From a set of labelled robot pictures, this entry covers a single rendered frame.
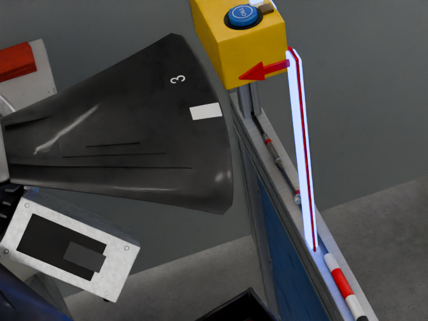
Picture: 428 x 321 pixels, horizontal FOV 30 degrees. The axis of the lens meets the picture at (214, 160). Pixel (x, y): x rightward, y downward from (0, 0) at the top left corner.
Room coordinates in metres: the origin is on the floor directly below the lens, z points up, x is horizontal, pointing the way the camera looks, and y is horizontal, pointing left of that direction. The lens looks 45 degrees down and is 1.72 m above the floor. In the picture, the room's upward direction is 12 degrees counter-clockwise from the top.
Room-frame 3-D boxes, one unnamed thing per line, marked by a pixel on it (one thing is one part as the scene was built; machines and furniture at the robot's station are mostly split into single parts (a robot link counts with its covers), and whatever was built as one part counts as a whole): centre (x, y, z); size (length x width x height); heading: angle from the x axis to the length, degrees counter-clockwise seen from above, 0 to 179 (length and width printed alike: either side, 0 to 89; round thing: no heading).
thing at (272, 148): (0.86, -0.09, 0.87); 0.08 x 0.01 x 0.01; 9
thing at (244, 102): (0.96, -0.07, 0.92); 0.03 x 0.03 x 0.12; 9
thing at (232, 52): (0.96, -0.07, 1.02); 0.16 x 0.10 x 0.11; 9
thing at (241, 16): (0.92, -0.08, 1.08); 0.04 x 0.04 x 0.02
